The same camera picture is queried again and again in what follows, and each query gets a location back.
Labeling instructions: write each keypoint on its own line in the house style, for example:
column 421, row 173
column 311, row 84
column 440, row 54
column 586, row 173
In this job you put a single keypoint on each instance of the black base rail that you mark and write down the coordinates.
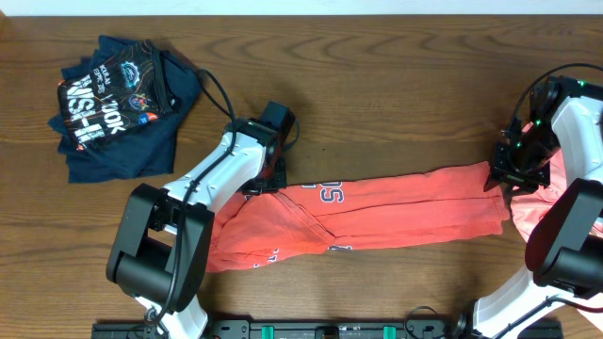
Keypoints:
column 243, row 329

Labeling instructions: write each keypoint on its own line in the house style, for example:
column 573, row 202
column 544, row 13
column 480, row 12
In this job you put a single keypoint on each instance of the pink t-shirt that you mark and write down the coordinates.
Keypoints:
column 528, row 210

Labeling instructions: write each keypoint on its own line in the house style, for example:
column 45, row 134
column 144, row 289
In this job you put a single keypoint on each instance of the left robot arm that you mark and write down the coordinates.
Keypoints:
column 160, row 252

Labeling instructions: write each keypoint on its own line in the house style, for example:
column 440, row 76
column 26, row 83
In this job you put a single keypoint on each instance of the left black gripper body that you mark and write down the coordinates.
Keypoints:
column 271, row 182

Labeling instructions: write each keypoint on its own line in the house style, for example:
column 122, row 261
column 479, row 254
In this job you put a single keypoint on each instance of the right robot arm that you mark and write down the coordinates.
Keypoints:
column 563, row 259

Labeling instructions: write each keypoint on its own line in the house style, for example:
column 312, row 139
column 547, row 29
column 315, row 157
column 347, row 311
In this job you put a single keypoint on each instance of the red-orange t-shirt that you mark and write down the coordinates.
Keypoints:
column 391, row 212

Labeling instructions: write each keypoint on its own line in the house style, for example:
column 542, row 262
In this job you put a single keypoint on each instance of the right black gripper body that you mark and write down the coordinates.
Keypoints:
column 526, row 165

